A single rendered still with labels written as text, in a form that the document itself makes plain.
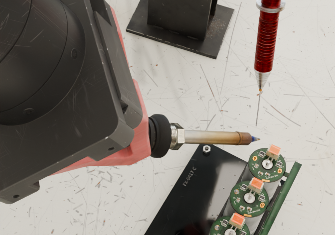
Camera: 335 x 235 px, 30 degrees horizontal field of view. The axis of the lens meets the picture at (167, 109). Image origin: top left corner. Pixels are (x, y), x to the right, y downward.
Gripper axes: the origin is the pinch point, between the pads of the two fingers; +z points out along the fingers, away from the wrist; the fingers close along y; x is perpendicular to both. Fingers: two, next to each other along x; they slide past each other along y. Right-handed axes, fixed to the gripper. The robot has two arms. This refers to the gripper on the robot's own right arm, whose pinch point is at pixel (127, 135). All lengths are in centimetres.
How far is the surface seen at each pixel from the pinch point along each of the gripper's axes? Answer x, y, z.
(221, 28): -4.9, 15.4, 16.8
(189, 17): -3.2, 15.2, 13.2
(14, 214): 12.8, 2.7, 7.5
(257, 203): -3.5, -3.2, 9.5
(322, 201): -6.6, -1.9, 18.3
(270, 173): -4.9, -1.4, 10.3
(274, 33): -9.3, 2.9, 2.1
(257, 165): -4.4, -0.7, 9.8
